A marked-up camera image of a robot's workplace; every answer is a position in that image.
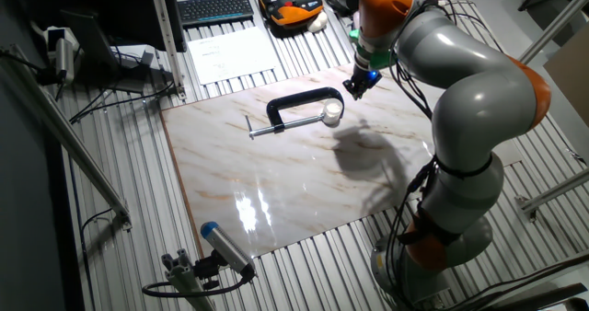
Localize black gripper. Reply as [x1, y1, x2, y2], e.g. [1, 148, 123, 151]
[342, 65, 383, 101]

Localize black metal C-clamp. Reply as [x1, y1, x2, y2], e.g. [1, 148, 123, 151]
[244, 86, 345, 141]

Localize orange black teach pendant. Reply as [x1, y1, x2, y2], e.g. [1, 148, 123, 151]
[256, 0, 325, 27]

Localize marble pattern board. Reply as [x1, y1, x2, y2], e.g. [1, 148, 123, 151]
[159, 62, 524, 259]

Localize white printed paper sheet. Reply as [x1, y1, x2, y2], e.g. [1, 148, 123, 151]
[187, 26, 281, 86]

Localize black keyboard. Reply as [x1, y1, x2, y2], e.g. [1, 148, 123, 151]
[177, 0, 255, 27]

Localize aluminium profile upright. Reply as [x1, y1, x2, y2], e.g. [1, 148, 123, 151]
[146, 0, 188, 101]

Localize brown cardboard sheet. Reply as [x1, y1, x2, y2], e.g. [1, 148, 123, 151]
[543, 34, 589, 128]

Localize short aluminium profile stub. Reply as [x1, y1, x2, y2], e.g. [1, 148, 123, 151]
[160, 248, 217, 311]

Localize black monitor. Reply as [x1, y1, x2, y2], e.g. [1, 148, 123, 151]
[13, 0, 188, 54]

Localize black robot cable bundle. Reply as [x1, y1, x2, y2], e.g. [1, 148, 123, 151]
[384, 0, 502, 311]

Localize silver camera with blue cap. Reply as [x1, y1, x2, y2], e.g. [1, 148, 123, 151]
[200, 221, 257, 279]

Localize aluminium post with foot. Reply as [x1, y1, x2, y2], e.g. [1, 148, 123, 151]
[518, 0, 589, 66]

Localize aluminium bar with bracket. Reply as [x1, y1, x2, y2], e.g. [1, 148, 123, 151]
[514, 167, 589, 223]

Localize black camera clamp mount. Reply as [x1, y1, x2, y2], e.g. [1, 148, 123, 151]
[192, 250, 226, 290]

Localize black floor cables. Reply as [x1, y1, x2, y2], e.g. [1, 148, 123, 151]
[68, 78, 176, 124]

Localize black camera cable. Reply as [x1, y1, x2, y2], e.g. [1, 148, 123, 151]
[141, 273, 254, 299]

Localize long aluminium frame bar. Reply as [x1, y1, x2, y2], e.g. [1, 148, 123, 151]
[0, 43, 133, 232]

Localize silver camera on white bracket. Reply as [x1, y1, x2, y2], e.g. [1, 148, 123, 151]
[43, 25, 80, 85]

